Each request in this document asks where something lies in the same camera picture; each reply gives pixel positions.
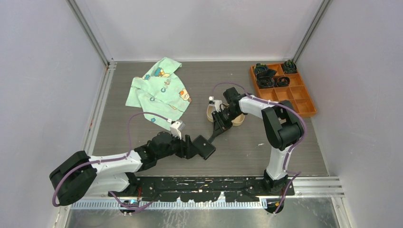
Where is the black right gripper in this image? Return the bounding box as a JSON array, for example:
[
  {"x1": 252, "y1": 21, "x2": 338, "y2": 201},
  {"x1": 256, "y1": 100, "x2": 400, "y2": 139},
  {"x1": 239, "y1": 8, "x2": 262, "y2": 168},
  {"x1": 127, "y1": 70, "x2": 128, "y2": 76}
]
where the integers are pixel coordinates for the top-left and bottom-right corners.
[{"x1": 212, "y1": 107, "x2": 241, "y2": 137}]

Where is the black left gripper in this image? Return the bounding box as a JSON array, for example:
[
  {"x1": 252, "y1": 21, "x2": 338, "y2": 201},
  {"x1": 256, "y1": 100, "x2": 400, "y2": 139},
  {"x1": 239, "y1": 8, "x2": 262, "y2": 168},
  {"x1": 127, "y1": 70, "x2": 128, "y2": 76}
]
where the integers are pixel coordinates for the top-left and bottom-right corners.
[{"x1": 156, "y1": 130, "x2": 200, "y2": 160}]

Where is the black leather card holder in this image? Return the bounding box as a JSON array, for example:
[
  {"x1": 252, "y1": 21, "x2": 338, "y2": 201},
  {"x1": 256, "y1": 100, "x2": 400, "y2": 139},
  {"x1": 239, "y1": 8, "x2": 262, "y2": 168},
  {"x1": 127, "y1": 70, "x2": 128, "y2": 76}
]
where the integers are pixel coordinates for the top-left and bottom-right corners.
[{"x1": 192, "y1": 129, "x2": 224, "y2": 160}]

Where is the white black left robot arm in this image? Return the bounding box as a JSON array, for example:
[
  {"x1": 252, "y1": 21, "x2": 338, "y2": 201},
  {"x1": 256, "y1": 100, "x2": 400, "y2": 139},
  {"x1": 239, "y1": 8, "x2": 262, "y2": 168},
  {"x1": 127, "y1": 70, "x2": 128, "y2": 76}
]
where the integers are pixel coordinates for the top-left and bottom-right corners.
[{"x1": 49, "y1": 132, "x2": 202, "y2": 207}]

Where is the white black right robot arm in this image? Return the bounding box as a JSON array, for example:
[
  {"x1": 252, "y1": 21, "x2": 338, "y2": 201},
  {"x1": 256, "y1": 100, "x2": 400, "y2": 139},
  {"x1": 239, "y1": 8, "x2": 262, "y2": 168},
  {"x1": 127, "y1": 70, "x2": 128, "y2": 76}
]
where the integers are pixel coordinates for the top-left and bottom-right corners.
[{"x1": 209, "y1": 87, "x2": 306, "y2": 195}]

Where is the beige oval tray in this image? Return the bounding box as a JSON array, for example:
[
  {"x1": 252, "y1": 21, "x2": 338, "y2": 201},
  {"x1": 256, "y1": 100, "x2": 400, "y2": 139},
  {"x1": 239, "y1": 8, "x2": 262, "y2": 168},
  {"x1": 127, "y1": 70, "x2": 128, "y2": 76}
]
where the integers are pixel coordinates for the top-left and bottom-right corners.
[{"x1": 206, "y1": 104, "x2": 245, "y2": 126}]

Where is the green cartoon print cloth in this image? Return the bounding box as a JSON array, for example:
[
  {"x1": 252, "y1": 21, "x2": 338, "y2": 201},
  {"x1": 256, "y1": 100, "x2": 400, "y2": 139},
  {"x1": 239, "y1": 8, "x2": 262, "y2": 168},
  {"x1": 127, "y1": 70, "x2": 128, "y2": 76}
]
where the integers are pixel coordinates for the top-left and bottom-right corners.
[{"x1": 125, "y1": 57, "x2": 192, "y2": 130}]

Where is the dark rolled belt front left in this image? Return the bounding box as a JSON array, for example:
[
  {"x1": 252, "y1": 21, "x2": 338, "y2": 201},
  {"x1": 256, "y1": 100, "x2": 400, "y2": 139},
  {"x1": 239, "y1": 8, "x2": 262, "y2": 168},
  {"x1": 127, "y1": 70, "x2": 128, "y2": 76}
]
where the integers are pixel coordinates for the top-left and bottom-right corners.
[{"x1": 256, "y1": 76, "x2": 276, "y2": 89}]

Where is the dark rolled belt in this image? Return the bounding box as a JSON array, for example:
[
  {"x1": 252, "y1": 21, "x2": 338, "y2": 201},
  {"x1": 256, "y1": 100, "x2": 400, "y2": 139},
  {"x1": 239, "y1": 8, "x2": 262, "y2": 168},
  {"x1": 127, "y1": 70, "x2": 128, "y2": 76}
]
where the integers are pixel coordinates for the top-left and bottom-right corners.
[
  {"x1": 254, "y1": 63, "x2": 277, "y2": 77},
  {"x1": 281, "y1": 59, "x2": 297, "y2": 74},
  {"x1": 256, "y1": 76, "x2": 276, "y2": 89},
  {"x1": 275, "y1": 76, "x2": 290, "y2": 87}
]

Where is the dark rolled belt back left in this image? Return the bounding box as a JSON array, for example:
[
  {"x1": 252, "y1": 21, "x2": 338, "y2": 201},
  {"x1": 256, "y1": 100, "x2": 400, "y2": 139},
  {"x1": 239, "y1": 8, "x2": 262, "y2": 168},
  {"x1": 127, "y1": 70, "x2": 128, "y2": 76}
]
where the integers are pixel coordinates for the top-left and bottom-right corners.
[{"x1": 254, "y1": 63, "x2": 277, "y2": 77}]

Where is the dark rolled belt front right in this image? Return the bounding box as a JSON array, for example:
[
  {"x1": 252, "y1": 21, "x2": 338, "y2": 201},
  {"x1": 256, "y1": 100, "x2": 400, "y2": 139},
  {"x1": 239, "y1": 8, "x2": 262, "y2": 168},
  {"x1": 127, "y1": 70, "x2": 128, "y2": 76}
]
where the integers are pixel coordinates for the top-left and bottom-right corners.
[{"x1": 275, "y1": 76, "x2": 290, "y2": 87}]

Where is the orange compartment organizer box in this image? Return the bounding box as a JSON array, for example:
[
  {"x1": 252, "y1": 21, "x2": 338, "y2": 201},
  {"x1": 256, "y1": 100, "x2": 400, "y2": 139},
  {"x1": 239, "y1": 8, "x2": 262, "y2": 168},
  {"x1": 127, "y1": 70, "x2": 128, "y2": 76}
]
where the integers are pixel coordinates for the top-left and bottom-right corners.
[{"x1": 249, "y1": 63, "x2": 317, "y2": 118}]

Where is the dark rolled belt back right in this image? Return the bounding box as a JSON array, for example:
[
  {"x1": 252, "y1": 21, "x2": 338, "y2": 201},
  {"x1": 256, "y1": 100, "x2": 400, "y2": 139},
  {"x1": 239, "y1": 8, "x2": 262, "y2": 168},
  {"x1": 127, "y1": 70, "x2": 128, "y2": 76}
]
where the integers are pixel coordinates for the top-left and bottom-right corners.
[{"x1": 281, "y1": 59, "x2": 297, "y2": 74}]

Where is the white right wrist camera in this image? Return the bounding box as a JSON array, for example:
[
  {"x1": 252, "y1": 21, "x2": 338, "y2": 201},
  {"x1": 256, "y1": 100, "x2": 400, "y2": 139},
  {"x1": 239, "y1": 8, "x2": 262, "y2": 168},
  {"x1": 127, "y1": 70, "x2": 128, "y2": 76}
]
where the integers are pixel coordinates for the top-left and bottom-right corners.
[{"x1": 207, "y1": 96, "x2": 222, "y2": 114}]

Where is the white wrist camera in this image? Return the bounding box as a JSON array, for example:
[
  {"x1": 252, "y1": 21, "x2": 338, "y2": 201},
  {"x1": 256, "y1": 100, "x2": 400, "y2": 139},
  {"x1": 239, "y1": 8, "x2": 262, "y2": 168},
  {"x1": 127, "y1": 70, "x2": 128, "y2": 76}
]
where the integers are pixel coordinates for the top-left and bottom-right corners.
[
  {"x1": 207, "y1": 96, "x2": 222, "y2": 114},
  {"x1": 170, "y1": 120, "x2": 185, "y2": 140}
]

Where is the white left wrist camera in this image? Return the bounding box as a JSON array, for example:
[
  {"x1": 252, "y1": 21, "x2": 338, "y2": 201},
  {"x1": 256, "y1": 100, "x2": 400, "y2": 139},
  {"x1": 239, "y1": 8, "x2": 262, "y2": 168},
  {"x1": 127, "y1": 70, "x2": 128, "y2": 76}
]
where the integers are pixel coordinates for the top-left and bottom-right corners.
[{"x1": 170, "y1": 120, "x2": 185, "y2": 140}]

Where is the aluminium front rail frame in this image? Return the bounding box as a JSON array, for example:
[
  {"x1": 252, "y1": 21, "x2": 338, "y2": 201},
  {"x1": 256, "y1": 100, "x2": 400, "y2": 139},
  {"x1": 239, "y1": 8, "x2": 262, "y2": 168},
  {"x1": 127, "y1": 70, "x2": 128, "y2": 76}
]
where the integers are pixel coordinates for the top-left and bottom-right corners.
[{"x1": 69, "y1": 177, "x2": 345, "y2": 213}]

